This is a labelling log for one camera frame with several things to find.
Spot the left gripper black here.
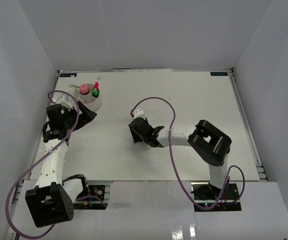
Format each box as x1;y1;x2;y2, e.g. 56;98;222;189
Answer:
63;101;97;131

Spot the black highlighter green cap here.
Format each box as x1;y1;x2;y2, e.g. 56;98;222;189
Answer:
93;87;99;98

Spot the pink capped crayon tube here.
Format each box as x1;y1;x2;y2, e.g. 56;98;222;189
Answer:
79;83;91;95

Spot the yellow pen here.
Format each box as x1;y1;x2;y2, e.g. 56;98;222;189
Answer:
68;84;80;90

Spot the black highlighter pink cap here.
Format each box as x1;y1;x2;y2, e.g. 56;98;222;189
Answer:
94;82;99;89

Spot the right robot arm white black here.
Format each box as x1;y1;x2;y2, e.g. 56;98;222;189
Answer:
128;117;232;200

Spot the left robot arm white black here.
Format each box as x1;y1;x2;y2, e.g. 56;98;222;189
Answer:
25;100;97;228

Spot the white round divided organizer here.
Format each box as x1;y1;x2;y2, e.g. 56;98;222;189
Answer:
73;83;102;112

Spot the left blue table label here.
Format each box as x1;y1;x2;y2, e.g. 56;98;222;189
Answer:
59;73;77;78

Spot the blue table label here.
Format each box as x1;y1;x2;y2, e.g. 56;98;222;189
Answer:
210;71;228;77
59;73;77;78

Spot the right blue table label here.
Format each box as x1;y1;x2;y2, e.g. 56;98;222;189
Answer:
210;71;228;77

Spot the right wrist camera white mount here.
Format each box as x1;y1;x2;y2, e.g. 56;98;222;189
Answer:
131;108;145;119

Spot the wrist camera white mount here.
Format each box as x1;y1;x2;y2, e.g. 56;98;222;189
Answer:
51;93;75;110
131;108;145;119

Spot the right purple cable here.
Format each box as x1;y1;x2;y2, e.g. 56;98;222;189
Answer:
130;97;246;210

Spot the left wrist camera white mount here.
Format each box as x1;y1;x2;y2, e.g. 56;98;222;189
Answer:
51;93;75;110

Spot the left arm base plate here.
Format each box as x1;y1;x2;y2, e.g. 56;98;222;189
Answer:
73;184;111;210

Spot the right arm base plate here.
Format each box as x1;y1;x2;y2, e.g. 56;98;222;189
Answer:
191;183;242;212

